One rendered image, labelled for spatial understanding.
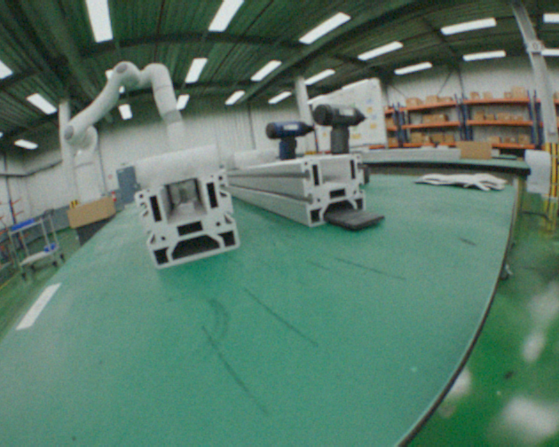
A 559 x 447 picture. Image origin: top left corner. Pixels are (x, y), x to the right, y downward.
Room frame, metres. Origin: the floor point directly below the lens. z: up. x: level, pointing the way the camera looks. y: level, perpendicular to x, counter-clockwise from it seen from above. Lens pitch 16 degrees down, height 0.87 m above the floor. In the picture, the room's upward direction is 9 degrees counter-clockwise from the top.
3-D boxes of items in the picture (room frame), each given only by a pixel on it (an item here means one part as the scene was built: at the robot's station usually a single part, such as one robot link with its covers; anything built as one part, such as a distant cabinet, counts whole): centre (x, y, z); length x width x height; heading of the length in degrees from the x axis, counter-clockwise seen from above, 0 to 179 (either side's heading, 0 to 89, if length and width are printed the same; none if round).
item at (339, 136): (0.60, -0.22, 0.89); 0.20 x 0.08 x 0.22; 119
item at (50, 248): (2.51, 4.56, 0.50); 1.03 x 0.55 x 1.01; 124
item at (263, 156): (0.66, 0.06, 0.87); 0.16 x 0.11 x 0.07; 22
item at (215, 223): (0.59, 0.24, 0.82); 0.80 x 0.10 x 0.09; 22
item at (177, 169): (0.36, 0.15, 0.87); 0.16 x 0.11 x 0.07; 22
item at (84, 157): (0.95, 0.94, 1.17); 0.19 x 0.12 x 0.24; 11
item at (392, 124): (10.58, -5.49, 1.57); 2.83 x 0.98 x 3.14; 29
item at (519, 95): (5.33, -8.39, 1.59); 2.83 x 0.98 x 3.17; 29
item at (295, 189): (0.66, 0.06, 0.82); 0.80 x 0.10 x 0.09; 22
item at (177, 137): (1.02, 0.41, 1.06); 0.09 x 0.08 x 0.13; 12
